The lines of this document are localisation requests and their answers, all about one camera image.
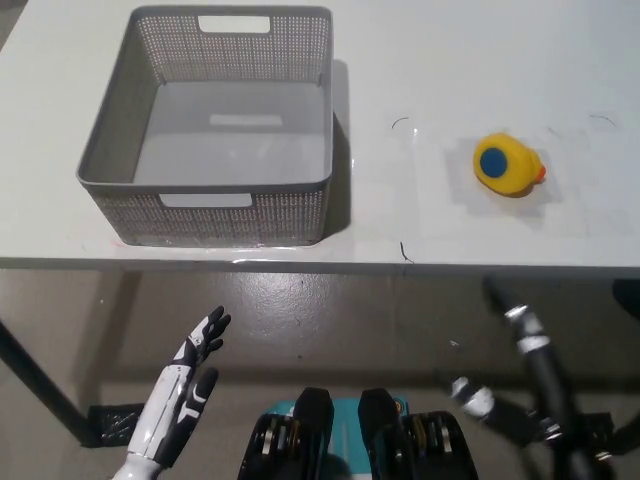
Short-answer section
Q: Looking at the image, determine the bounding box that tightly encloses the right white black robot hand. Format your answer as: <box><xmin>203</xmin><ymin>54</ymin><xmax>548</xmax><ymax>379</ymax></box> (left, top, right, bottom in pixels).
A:
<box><xmin>447</xmin><ymin>277</ymin><xmax>579</xmax><ymax>447</ymax></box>

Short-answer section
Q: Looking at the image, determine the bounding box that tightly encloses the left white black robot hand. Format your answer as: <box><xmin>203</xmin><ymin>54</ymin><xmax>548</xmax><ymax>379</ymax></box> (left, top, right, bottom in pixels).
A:
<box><xmin>126</xmin><ymin>306</ymin><xmax>232</xmax><ymax>470</ymax></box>

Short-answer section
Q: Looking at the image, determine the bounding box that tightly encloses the yellow rubber duck toy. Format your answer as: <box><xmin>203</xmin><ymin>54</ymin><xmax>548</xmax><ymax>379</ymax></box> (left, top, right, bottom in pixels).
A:
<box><xmin>472</xmin><ymin>130</ymin><xmax>547</xmax><ymax>198</ymax></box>

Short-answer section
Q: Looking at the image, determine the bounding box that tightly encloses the black floor tape patch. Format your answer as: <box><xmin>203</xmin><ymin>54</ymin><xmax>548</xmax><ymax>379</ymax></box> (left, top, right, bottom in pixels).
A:
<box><xmin>574</xmin><ymin>410</ymin><xmax>640</xmax><ymax>454</ymax></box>
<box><xmin>88</xmin><ymin>403</ymin><xmax>147</xmax><ymax>446</ymax></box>

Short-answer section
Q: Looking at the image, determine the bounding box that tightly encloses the dark blurry object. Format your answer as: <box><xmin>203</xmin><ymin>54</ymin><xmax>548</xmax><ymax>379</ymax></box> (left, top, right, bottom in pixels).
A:
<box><xmin>612</xmin><ymin>278</ymin><xmax>640</xmax><ymax>321</ymax></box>

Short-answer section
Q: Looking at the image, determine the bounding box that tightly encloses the black table leg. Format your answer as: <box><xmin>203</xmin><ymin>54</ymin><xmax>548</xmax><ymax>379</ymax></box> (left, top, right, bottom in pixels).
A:
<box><xmin>0</xmin><ymin>317</ymin><xmax>86</xmax><ymax>446</ymax></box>

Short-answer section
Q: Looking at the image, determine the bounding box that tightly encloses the black teal robot torso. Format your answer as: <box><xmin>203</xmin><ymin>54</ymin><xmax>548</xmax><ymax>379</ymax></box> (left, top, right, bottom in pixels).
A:
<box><xmin>239</xmin><ymin>387</ymin><xmax>476</xmax><ymax>480</ymax></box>

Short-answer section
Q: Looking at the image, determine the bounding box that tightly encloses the grey perforated plastic basket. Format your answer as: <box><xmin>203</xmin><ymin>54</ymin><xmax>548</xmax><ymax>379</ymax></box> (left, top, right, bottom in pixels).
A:
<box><xmin>74</xmin><ymin>5</ymin><xmax>335</xmax><ymax>247</ymax></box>

